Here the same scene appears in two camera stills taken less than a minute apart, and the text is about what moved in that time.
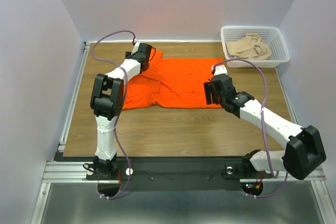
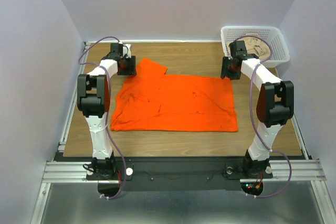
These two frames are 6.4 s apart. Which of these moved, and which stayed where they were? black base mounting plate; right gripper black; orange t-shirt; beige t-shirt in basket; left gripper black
Moved: right gripper black; left gripper black; orange t-shirt
Stayed: beige t-shirt in basket; black base mounting plate
